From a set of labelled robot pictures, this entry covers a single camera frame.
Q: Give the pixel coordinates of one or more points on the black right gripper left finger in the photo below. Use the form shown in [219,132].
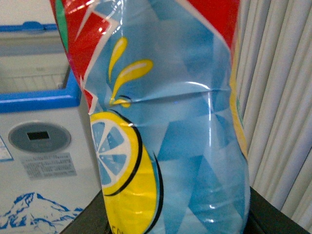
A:
[92,220]

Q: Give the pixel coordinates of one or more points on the white vertical blinds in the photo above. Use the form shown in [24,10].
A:
[275,96]

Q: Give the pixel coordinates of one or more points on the blue lemon drink bottle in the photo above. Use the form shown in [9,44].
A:
[159,80]

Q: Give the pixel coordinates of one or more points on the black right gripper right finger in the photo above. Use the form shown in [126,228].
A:
[264,218]

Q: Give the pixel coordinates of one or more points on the white penguin chest freezer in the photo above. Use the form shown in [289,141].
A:
[48,173]

